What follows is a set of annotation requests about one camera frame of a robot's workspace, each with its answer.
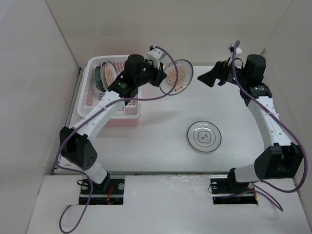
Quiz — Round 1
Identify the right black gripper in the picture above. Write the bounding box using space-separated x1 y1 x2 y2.
197 57 249 87

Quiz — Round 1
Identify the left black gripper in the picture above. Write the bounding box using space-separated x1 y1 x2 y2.
135 58 166 87

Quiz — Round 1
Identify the orange sunburst plate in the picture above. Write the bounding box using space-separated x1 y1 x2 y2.
104 61 117 88
159 59 194 96

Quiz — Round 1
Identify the blue patterned small plate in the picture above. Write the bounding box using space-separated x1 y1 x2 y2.
95 66 103 91

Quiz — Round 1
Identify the white grey pattern plate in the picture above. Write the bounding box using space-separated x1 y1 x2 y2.
187 121 222 153

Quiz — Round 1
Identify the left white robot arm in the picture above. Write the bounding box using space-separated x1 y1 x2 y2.
59 49 166 194

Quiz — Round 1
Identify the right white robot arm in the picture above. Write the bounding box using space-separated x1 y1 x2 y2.
197 54 307 194

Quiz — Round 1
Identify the pink white dish rack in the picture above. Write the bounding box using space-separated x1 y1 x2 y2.
77 55 141 127

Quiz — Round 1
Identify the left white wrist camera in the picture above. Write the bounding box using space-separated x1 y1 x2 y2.
146 45 166 70

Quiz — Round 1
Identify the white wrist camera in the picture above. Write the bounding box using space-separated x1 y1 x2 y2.
227 41 242 56
146 45 166 70

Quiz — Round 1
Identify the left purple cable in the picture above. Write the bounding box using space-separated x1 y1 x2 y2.
55 45 180 233

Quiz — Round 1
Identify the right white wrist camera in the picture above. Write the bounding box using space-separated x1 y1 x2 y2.
227 41 242 56

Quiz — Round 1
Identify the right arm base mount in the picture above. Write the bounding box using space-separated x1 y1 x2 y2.
208 176 258 205

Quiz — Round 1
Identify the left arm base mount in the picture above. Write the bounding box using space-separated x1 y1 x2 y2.
77 178 125 205

